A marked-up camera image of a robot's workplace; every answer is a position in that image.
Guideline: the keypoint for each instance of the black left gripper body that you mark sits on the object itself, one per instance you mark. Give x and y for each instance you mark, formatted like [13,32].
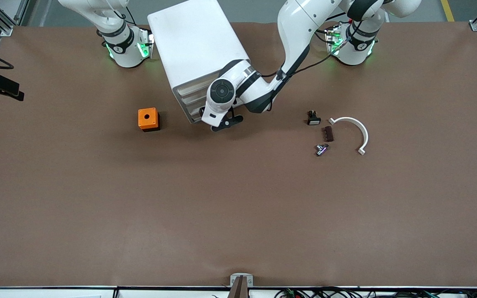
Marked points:
[201,111]

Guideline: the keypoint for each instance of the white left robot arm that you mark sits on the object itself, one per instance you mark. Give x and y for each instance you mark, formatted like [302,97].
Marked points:
[296,25]

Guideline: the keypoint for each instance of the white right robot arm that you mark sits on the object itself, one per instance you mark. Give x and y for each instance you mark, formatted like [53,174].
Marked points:
[126,54]

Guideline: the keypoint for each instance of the white drawer cabinet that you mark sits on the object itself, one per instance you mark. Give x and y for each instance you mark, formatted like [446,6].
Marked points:
[197,41]

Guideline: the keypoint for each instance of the black white push button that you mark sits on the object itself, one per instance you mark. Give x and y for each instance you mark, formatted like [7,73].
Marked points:
[314,120]

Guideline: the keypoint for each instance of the brown table mat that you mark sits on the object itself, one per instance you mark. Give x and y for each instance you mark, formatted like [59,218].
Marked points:
[238,207]

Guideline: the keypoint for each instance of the small purple metallic connector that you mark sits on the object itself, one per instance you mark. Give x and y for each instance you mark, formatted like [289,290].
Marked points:
[321,150]

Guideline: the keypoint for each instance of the brown terminal block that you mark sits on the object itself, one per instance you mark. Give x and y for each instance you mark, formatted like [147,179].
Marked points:
[328,134]

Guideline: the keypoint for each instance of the orange button enclosure box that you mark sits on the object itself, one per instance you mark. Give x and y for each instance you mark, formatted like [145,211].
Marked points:
[147,118]

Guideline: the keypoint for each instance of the white curved bracket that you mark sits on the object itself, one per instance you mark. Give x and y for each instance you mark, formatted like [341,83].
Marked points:
[365,136]

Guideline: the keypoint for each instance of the grey metal mounting bracket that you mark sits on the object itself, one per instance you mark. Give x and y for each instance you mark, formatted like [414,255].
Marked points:
[234,278]

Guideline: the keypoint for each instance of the tan mounting post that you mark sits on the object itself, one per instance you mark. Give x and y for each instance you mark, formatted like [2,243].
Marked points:
[239,289]

